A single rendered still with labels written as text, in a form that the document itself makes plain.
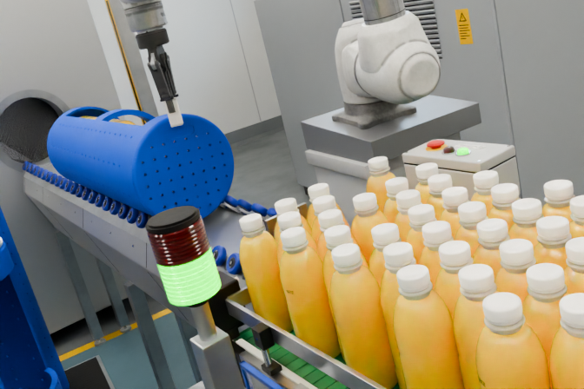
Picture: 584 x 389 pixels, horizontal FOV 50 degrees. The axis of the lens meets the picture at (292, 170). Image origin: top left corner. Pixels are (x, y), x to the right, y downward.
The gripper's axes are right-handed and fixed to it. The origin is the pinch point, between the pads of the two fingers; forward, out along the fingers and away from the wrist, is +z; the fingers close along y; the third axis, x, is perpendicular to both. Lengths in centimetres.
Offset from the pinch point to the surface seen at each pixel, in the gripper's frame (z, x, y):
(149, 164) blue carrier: 10.8, 8.4, -3.9
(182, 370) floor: 124, 52, 86
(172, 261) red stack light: 3, -19, -89
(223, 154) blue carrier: 15.0, -7.7, 8.3
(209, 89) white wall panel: 58, 91, 496
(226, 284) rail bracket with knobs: 25, -14, -51
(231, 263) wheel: 27.9, -12.2, -34.5
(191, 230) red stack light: 0, -22, -88
